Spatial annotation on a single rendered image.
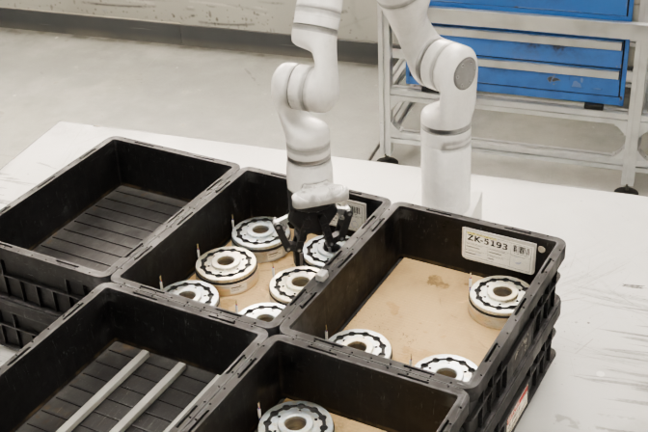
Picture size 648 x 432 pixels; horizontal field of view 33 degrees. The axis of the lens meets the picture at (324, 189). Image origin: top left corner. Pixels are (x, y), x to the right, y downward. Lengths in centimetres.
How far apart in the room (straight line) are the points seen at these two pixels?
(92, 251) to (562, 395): 84
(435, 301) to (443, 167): 32
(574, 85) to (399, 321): 200
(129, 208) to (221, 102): 237
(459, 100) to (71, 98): 287
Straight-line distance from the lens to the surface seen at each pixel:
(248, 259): 182
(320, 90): 163
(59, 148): 262
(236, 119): 426
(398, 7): 179
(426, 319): 171
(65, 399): 164
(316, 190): 169
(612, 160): 367
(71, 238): 200
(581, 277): 206
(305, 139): 167
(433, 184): 201
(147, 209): 205
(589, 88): 359
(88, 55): 502
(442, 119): 193
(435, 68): 190
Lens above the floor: 186
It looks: 30 degrees down
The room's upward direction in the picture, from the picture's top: 3 degrees counter-clockwise
